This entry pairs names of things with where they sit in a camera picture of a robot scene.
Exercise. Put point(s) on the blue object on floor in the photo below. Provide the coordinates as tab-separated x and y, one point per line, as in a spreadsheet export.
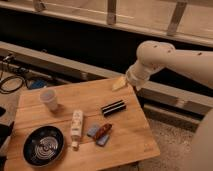
37	84

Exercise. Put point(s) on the white plastic bottle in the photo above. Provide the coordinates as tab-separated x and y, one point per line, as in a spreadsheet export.
76	128

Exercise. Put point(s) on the black bowl with spiral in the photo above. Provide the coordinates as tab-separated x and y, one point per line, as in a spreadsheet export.
43	146

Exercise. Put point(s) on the black object at left edge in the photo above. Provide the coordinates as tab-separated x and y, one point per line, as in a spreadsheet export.
5	130

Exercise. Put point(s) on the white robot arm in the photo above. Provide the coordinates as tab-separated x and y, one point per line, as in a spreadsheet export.
152	57

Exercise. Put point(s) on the brown snack bar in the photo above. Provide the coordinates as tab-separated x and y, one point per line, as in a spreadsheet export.
102	131

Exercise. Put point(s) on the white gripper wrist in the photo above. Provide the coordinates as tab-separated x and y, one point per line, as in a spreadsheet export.
137	75

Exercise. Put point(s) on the black striped box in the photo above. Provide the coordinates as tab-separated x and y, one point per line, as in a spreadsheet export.
113	108

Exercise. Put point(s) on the wooden table board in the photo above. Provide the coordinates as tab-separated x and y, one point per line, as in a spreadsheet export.
130	139

